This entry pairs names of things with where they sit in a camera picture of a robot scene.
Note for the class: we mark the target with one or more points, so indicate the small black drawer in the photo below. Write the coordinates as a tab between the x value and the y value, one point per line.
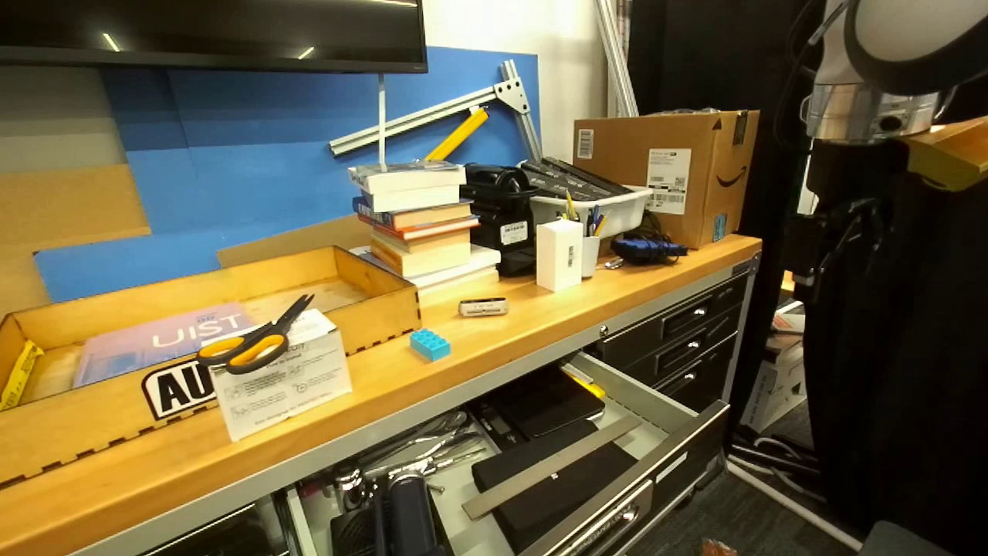
679	313
688	383
683	351

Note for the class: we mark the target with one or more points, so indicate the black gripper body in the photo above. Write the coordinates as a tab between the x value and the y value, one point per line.
853	178

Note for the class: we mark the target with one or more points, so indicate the blue foam board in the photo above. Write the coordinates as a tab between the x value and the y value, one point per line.
258	173

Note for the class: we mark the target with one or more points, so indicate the flat white book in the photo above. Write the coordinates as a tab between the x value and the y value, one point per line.
463	275

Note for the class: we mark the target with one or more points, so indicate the brown cardboard shipping box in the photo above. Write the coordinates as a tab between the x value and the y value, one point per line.
666	173

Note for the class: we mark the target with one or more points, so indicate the orange blue book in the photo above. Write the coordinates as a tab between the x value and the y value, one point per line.
419	216

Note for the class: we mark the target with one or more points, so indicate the white upright box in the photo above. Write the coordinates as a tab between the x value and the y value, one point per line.
560	254

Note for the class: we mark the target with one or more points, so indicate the silver hand tools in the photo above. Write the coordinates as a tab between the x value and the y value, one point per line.
412	453

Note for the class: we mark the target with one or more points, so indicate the small blue block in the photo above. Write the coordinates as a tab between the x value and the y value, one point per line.
429	343

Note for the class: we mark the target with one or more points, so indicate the wide tool drawer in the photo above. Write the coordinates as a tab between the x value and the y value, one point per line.
618	473

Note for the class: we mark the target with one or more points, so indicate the black curtain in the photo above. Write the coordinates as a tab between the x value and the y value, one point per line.
721	64

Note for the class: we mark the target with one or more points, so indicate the white pen cup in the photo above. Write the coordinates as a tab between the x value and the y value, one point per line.
590	254

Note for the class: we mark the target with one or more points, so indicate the small silver tin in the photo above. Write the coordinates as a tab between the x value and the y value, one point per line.
481	307

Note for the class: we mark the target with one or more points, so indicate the aluminium rail with bracket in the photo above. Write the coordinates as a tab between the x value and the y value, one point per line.
433	111

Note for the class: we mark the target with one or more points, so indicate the yellow bar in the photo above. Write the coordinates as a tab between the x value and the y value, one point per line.
457	134

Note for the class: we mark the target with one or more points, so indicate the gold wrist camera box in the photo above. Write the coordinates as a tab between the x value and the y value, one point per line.
950	156

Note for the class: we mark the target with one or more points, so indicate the flat cardboard tray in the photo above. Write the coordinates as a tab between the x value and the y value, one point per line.
103	413

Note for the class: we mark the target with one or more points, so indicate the black bulky device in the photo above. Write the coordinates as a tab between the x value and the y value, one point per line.
497	211

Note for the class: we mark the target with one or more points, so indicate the white floor object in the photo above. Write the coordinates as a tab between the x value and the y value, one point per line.
774	388

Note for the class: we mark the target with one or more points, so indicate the thick white book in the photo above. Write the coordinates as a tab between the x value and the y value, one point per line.
406	187

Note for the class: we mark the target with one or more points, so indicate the black monitor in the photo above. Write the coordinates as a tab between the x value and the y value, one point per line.
205	31

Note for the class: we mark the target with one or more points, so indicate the white paper card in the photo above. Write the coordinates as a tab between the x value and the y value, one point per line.
288	395

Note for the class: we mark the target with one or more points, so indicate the red brown book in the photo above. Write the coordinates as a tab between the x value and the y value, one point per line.
435	232

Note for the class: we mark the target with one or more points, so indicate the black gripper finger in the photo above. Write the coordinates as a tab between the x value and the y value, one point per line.
833	257
874	250

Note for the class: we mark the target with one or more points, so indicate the grey metal workbench cabinet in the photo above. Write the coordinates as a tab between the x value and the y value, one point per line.
744	309

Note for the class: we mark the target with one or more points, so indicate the black foam case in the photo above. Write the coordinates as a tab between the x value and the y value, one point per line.
557	505

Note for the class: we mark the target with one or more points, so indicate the black cylindrical tool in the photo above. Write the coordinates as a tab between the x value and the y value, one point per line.
406	521

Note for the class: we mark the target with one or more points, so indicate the black flat box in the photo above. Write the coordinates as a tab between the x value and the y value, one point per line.
595	187
557	173

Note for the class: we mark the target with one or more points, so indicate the small yellow tool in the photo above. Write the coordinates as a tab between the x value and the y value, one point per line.
587	388

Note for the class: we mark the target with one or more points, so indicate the silver aluminium extrusion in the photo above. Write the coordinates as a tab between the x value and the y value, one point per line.
616	64

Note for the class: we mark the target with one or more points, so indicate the yellow ruler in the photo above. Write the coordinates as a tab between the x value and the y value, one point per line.
18	372

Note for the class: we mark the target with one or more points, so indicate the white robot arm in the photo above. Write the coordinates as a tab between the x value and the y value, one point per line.
883	40

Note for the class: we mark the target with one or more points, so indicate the black flat case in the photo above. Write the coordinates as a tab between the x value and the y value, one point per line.
534	402

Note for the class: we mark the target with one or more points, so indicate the purple booklet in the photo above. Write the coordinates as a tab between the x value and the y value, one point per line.
155	342

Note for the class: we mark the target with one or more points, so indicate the thick cream book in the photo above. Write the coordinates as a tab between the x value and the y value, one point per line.
419	254

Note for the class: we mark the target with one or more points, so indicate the thin white rod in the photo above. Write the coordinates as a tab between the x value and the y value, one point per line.
379	124

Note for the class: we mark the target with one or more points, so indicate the tan cardboard panel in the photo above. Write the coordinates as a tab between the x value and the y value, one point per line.
63	206

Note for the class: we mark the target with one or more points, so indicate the orange white small object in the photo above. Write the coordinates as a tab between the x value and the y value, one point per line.
721	547

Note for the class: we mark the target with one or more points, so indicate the white plastic bin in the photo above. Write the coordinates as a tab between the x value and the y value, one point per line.
611	213

